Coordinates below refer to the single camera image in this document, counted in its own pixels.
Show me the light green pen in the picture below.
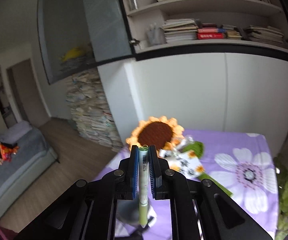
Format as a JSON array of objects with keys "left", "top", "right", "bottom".
[{"left": 139, "top": 145, "right": 149, "bottom": 228}]

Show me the grey felt pen holder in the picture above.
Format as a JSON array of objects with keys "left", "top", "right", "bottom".
[{"left": 116, "top": 198, "right": 157, "bottom": 227}]

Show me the sunflower gift card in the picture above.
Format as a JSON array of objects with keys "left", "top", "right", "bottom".
[{"left": 167, "top": 150, "right": 205, "bottom": 179}]

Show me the crochet sunflower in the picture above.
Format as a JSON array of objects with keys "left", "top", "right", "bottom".
[{"left": 126, "top": 116, "right": 233, "bottom": 197}]

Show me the pile of stacked books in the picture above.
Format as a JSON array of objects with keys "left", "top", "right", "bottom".
[{"left": 66, "top": 68, "right": 123, "bottom": 152}]

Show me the purple floral tablecloth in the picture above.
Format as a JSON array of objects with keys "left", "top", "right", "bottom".
[{"left": 91, "top": 128, "right": 279, "bottom": 240}]

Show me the grey bed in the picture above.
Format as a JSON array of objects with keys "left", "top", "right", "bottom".
[{"left": 0, "top": 121, "right": 59, "bottom": 218}]

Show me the orange snack bag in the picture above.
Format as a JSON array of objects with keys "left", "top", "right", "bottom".
[{"left": 0, "top": 142, "right": 19, "bottom": 161}]

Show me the yellow plush toy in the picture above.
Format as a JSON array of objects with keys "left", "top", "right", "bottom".
[{"left": 59, "top": 46, "right": 92, "bottom": 62}]

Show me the white bookshelf cabinet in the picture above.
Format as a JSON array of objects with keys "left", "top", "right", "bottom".
[{"left": 92, "top": 0, "right": 288, "bottom": 140}]

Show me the clear pen cup on shelf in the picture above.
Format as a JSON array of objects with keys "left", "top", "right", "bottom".
[{"left": 146, "top": 23, "right": 166, "bottom": 46}]

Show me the red book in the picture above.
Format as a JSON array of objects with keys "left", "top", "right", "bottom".
[{"left": 197, "top": 33, "right": 225, "bottom": 40}]

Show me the brown room door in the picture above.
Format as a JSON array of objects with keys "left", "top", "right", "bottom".
[{"left": 7, "top": 59, "right": 50, "bottom": 127}]

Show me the left glass cabinet door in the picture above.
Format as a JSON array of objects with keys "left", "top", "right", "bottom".
[{"left": 37, "top": 0, "right": 135, "bottom": 84}]

